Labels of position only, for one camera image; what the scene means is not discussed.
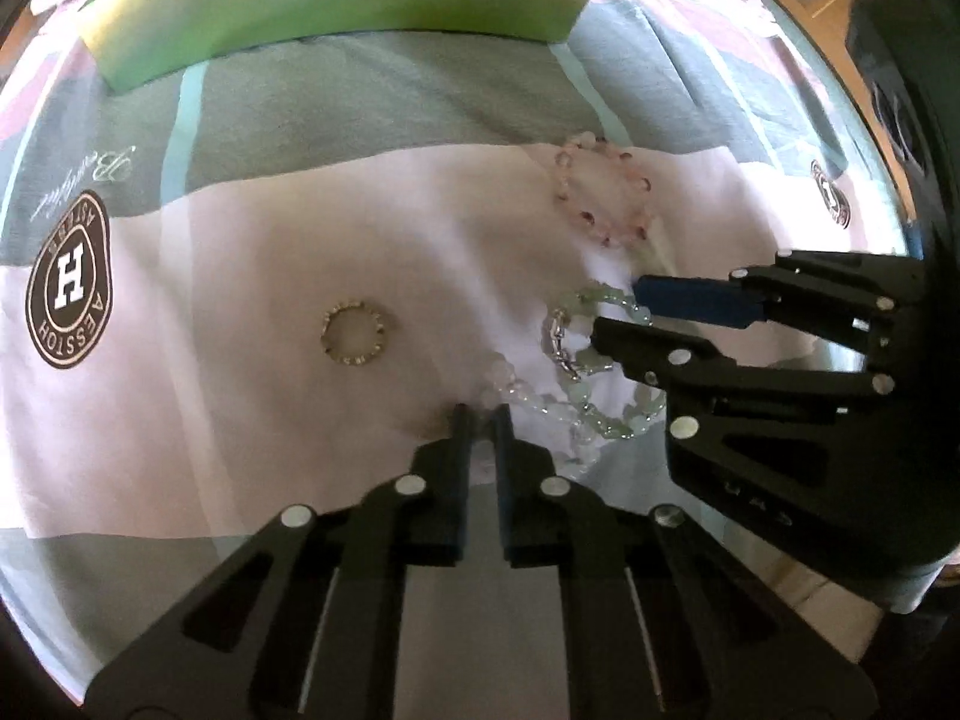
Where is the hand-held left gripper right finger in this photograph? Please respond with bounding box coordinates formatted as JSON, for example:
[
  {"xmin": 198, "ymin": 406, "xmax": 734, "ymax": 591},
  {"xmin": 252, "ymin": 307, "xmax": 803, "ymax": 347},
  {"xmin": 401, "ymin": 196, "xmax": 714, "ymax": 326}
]
[{"xmin": 491, "ymin": 403, "xmax": 882, "ymax": 720}]

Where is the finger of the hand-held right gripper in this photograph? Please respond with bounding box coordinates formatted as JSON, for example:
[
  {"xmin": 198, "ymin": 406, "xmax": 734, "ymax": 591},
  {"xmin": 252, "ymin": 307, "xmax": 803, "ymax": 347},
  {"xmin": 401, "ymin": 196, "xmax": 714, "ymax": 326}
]
[
  {"xmin": 636, "ymin": 249, "xmax": 927, "ymax": 374},
  {"xmin": 591, "ymin": 315, "xmax": 899, "ymax": 481}
]

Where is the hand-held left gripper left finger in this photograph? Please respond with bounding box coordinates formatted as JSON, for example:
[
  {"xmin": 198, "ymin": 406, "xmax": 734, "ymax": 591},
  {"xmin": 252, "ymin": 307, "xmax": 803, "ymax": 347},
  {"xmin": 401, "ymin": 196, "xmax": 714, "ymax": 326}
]
[{"xmin": 75, "ymin": 401, "xmax": 481, "ymax": 720}]

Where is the green jade bead bracelet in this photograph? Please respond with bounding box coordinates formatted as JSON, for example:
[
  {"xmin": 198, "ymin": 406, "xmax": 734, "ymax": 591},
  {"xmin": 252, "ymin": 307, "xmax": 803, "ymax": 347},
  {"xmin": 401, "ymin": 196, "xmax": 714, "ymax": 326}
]
[{"xmin": 566, "ymin": 281, "xmax": 668, "ymax": 442}]

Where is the green cardboard box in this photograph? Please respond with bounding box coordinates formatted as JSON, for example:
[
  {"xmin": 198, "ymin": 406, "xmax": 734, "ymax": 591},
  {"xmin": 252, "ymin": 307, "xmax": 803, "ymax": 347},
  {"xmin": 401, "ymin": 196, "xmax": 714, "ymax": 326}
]
[{"xmin": 75, "ymin": 0, "xmax": 614, "ymax": 95}]

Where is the silver chain bracelet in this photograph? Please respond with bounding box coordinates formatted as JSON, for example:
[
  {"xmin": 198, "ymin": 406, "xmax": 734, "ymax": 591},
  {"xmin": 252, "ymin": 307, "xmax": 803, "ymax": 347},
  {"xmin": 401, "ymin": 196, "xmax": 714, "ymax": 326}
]
[{"xmin": 541, "ymin": 304, "xmax": 601, "ymax": 380}]

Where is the small beaded ring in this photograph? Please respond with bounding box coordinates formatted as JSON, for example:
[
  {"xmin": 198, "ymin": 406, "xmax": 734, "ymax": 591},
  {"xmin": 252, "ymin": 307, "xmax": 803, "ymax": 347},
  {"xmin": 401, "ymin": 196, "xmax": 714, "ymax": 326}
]
[{"xmin": 320, "ymin": 298, "xmax": 395, "ymax": 367}]

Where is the pink bead bracelet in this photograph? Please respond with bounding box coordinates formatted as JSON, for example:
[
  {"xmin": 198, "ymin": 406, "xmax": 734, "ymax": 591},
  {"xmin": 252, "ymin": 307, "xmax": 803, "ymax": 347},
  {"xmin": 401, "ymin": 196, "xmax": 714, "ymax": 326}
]
[{"xmin": 553, "ymin": 131, "xmax": 655, "ymax": 247}]

